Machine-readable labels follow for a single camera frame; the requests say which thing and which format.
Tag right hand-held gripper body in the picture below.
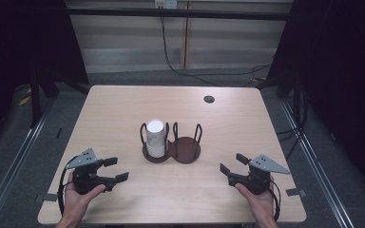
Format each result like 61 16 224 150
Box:
227 154 291 195

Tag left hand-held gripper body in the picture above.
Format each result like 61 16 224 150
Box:
65 147 118 196

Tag dark brown wire cup holder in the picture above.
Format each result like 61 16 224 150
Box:
139 122 203 165

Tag stack of white paper cups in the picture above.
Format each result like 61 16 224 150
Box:
145 119 166 159

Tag person's right hand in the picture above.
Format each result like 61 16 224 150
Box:
234 179 279 222

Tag person's left hand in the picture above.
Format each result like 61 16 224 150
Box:
62 172 107 221

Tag grey tape piece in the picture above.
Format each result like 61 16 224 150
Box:
34 193 60 203
285 187 307 198

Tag black metal stand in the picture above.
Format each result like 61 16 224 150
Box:
29 70 43 129
292 74 302 129

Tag yellow floor strip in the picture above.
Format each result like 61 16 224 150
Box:
17 88 32 107

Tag dark curtain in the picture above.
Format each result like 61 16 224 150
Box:
0 0 90 160
267 0 365 196

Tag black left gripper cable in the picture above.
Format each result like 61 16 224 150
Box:
57 155 79 217

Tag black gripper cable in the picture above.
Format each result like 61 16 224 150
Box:
57 155 79 217
267 178 282 222

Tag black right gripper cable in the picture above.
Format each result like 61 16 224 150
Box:
267 178 282 222

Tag black floor cables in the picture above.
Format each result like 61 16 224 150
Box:
276 85 309 162

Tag metal floor rail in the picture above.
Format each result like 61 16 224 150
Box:
279 101 356 228
0 101 57 228

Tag black wall cable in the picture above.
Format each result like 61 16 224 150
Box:
160 9 272 88

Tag black horizontal frame bar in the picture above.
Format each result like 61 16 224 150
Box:
66 8 294 22

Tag white wall power outlet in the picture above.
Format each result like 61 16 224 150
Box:
154 0 179 10

